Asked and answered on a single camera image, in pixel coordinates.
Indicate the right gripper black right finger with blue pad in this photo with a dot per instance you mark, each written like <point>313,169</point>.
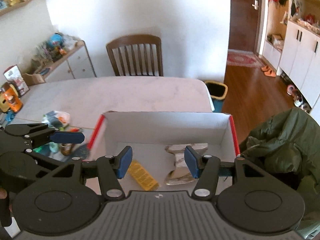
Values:
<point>206,169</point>

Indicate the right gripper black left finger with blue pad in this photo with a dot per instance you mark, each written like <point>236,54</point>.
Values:
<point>109,169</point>

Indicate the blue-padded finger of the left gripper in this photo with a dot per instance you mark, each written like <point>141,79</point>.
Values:
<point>67,137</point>

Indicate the white tissue pack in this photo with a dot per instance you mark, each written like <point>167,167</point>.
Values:
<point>56,119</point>

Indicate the silver foil snack pouch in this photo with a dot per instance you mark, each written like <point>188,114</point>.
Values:
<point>181,175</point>

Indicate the yellow small box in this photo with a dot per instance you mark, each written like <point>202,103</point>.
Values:
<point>142,177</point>

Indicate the red white cardboard box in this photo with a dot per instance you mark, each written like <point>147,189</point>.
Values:
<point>148,133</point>

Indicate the person's left hand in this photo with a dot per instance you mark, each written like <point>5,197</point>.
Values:
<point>5,198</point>

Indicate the blue cloth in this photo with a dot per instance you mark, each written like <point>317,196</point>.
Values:
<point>10,115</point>

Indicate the cardboard box on sideboard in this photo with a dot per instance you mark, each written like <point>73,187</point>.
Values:
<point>33,79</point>

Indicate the white drawer sideboard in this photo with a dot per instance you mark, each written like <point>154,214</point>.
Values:
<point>76,64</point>

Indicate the orange brown bottle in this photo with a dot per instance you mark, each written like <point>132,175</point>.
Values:
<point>11,97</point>

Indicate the yellow rim trash bin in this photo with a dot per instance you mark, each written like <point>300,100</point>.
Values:
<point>218,92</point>

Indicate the dark green jacket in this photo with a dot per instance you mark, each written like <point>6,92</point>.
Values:
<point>287,147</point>

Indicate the red white snack bag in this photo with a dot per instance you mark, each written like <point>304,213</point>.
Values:
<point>13,75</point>

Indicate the blue toy on sideboard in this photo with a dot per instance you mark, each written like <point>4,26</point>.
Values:
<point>56,40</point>

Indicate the brown wooden chair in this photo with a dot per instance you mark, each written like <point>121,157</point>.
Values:
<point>136,55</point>

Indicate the orange slippers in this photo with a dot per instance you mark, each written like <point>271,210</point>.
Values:
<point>268,71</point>

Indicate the red round door rug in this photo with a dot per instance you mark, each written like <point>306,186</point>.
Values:
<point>243,59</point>

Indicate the white shoe cabinet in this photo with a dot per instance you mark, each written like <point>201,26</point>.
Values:
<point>291,44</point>

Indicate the brown entrance door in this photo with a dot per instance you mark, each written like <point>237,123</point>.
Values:
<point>244,25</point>

